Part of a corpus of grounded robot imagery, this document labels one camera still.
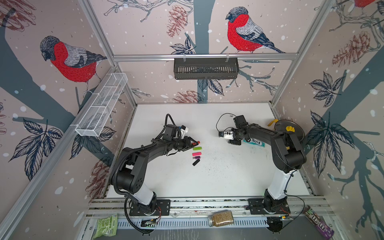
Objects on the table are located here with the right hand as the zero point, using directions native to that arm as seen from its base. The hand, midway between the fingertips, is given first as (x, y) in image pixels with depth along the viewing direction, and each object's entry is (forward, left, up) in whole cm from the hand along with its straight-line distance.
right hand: (231, 135), depth 101 cm
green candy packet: (-20, -5, +26) cm, 33 cm away
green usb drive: (-11, +23, 0) cm, 26 cm away
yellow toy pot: (+6, -35, +5) cm, 36 cm away
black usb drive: (-20, +24, -1) cm, 31 cm away
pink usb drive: (-15, +23, 0) cm, 28 cm away
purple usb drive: (-17, +23, 0) cm, 29 cm away
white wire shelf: (-1, +75, +31) cm, 81 cm away
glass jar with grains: (-48, +11, +4) cm, 49 cm away
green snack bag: (-53, +64, +1) cm, 83 cm away
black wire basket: (+37, +19, +29) cm, 51 cm away
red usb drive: (-6, +22, 0) cm, 23 cm away
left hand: (-12, +22, +10) cm, 27 cm away
